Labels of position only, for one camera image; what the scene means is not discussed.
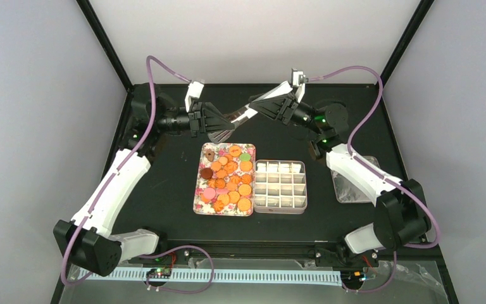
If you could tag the pink divided cookie tin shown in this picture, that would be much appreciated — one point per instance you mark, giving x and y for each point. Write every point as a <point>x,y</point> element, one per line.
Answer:
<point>280,187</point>

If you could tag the brown flower cookie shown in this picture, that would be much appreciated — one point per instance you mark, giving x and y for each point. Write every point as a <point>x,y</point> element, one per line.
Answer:
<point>210,155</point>

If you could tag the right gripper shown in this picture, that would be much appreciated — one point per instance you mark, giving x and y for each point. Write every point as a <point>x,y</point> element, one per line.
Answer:
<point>278,107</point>

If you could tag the green macaron cookie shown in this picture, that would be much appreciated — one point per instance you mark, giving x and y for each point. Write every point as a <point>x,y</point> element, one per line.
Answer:
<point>245,157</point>

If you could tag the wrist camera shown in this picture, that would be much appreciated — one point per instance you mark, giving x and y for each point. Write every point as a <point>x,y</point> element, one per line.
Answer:
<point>193,92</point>
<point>298,83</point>

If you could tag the pink sandwich cookie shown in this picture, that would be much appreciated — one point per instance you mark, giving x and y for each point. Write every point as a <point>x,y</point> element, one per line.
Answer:
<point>208,194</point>

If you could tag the black frame post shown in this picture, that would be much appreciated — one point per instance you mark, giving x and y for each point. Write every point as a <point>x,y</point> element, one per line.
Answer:
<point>95,24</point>

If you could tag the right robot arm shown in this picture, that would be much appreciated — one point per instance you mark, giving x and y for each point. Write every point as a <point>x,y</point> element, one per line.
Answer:
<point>399,216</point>

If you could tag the floral cookie tray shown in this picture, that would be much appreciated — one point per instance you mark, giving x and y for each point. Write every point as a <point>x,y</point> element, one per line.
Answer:
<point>233,180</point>

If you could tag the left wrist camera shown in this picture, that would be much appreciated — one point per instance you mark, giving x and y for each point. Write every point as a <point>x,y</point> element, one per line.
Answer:
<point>193,92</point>

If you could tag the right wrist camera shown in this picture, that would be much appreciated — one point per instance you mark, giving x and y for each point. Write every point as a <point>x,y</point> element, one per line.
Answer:
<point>298,83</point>

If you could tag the dark brown round cookie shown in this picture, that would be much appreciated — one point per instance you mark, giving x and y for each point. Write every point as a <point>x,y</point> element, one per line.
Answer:
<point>206,173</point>

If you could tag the clear plastic tin lid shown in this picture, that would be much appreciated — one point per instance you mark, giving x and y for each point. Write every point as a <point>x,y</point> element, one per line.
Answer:
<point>352,184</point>

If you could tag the yellow cracker with red mark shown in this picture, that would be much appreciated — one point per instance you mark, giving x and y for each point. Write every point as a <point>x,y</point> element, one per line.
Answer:
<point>235,151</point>

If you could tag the white slotted cable duct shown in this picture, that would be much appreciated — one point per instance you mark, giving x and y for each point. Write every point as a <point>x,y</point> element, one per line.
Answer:
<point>249,276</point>

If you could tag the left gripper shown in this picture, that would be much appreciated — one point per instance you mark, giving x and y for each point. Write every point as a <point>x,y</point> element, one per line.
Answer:
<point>197,115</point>

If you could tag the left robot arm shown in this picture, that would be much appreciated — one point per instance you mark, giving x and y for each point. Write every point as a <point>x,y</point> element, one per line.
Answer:
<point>87,240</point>

